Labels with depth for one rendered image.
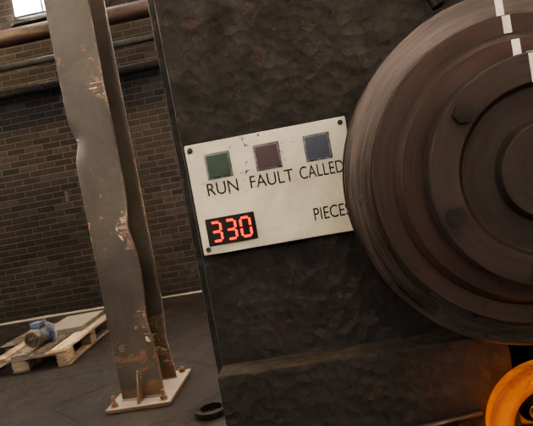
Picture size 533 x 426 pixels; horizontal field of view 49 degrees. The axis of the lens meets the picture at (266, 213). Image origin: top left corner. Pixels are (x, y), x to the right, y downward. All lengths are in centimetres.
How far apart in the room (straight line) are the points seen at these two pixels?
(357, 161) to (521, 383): 38
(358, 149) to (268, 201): 20
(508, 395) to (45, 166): 703
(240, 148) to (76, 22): 283
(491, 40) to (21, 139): 719
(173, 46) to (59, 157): 659
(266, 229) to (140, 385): 282
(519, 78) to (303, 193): 36
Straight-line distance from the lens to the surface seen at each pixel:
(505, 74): 76
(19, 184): 777
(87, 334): 555
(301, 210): 93
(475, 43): 82
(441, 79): 79
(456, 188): 73
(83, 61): 365
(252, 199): 94
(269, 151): 93
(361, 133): 80
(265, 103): 96
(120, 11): 670
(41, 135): 765
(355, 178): 80
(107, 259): 358
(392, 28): 98
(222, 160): 94
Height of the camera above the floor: 116
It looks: 3 degrees down
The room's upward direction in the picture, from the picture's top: 10 degrees counter-clockwise
